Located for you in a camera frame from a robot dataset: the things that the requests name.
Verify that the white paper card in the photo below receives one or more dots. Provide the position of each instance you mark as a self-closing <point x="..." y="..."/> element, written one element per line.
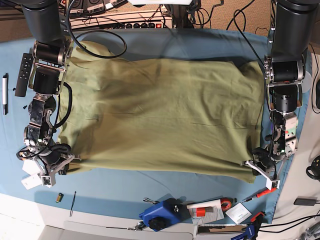
<point x="30" y="167"/>

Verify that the white square booklet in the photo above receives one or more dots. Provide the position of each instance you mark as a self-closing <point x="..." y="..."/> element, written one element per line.
<point x="238" y="213"/>

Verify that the olive green t-shirt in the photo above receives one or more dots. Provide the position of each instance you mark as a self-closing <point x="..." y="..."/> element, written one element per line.
<point x="163" y="114"/>

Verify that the small green battery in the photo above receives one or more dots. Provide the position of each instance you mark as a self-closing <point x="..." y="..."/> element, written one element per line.
<point x="59" y="197"/>

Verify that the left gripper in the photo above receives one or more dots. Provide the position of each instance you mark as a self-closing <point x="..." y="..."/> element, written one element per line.
<point x="268" y="165"/>

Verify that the blue plastic device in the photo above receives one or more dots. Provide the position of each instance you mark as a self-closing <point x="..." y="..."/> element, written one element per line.
<point x="162" y="214"/>

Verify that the black remote control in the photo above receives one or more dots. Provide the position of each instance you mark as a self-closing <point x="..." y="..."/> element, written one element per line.
<point x="24" y="75"/>

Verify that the orange tape roll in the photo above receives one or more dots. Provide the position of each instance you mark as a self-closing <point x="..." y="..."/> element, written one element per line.
<point x="226" y="203"/>

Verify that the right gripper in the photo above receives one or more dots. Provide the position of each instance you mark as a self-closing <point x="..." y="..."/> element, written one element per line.
<point x="52" y="161"/>

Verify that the white rolled paper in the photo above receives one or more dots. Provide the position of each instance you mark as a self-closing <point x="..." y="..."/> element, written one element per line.
<point x="211" y="203"/>

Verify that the blue orange clamp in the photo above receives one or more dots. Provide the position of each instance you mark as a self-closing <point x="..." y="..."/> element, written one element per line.
<point x="251" y="231"/>

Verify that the black power adapter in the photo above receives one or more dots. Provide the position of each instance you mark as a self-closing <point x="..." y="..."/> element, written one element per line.
<point x="305" y="202"/>

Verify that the orange handled screwdriver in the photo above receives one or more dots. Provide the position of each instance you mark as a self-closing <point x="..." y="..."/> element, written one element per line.
<point x="260" y="194"/>

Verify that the black tweezers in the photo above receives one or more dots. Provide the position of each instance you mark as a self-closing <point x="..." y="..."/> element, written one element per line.
<point x="72" y="204"/>

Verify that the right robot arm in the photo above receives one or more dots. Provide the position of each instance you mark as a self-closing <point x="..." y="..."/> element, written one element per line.
<point x="44" y="71"/>

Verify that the translucent plastic cup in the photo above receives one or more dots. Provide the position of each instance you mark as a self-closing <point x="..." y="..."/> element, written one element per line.
<point x="306" y="83"/>

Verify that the small orange block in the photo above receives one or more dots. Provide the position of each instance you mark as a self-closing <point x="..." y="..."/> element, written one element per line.
<point x="200" y="212"/>

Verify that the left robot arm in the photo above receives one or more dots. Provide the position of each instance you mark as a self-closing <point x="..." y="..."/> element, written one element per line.
<point x="291" y="27"/>

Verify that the blue table cloth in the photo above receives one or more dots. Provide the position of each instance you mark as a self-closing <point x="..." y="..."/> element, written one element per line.
<point x="120" y="193"/>

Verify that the white marker pen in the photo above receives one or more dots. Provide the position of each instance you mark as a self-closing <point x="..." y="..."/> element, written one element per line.
<point x="5" y="93"/>

